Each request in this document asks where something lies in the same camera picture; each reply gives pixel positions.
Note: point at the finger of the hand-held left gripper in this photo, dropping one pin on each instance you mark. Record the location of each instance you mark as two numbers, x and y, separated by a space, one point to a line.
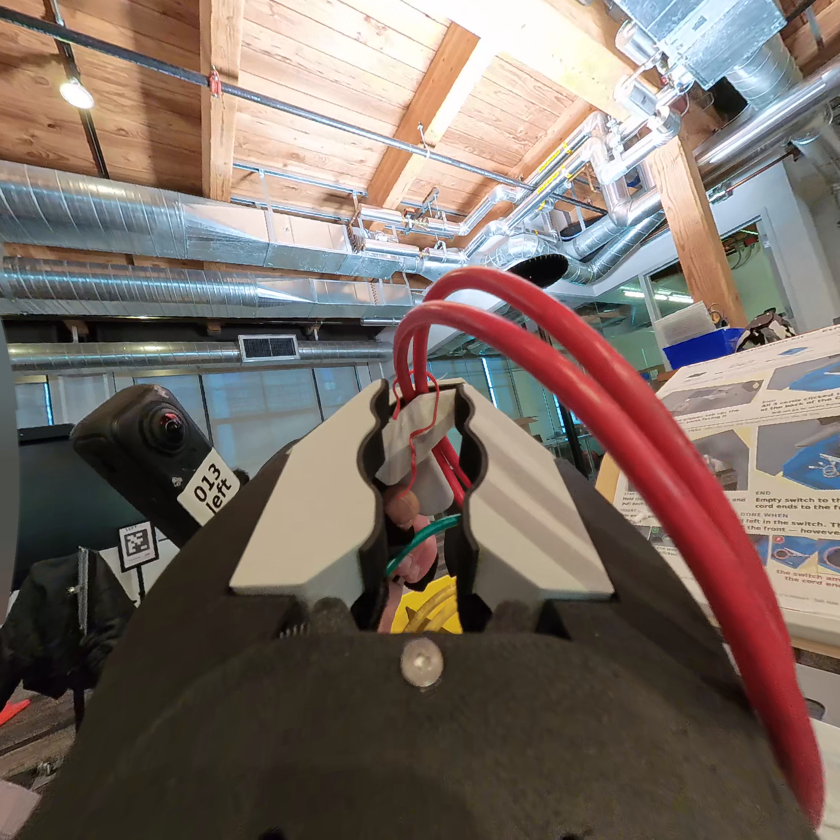
446 384
407 439

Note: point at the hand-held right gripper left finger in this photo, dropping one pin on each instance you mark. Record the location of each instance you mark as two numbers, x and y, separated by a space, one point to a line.
308 512

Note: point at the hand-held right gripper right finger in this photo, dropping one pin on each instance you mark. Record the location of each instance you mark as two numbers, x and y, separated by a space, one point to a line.
531 518

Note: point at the black monitor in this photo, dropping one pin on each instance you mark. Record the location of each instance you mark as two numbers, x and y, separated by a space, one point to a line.
59 499

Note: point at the instruction sheet on stand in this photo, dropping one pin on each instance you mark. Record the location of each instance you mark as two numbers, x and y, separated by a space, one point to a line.
607 476

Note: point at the fiducial marker sign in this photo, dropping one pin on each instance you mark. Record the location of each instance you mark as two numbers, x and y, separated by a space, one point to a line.
138 548

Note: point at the black pole with disc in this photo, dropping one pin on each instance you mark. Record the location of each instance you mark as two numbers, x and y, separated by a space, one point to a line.
538 269

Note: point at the white vent grille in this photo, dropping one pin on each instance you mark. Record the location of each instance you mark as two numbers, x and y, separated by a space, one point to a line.
268 348

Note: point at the black jacket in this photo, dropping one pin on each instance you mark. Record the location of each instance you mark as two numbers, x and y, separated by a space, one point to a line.
46 623

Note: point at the blue storage tote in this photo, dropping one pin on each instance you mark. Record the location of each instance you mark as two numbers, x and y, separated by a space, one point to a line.
702 351

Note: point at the clear plastic container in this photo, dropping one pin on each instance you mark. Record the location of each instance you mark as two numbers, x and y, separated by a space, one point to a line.
682 325

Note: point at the printed instruction sheet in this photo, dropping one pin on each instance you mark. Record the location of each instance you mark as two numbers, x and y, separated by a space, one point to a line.
774 426

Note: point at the small orange object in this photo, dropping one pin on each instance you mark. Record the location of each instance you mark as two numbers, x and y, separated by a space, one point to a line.
13 712

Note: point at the silver insulated pipes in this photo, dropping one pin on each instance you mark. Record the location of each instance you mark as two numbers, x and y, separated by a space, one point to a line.
630 151

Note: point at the black white patterned bag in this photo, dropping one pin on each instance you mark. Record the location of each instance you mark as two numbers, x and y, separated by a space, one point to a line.
764 331

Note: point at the round ceiling spotlight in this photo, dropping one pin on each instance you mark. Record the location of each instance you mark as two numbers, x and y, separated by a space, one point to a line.
77 94

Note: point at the dark ceiling sprinkler pipe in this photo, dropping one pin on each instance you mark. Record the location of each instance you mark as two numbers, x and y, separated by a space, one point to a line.
131 56

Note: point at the thin spiral air duct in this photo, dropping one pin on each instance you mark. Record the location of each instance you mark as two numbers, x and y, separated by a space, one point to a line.
131 354

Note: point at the medium spiral air duct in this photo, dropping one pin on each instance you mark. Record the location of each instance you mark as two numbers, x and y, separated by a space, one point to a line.
98 285

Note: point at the large spiral air duct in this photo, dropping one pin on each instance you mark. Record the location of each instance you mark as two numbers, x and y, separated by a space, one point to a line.
98 210

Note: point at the sheet metal duct box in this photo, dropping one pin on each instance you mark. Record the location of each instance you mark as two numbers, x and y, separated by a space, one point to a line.
709 33

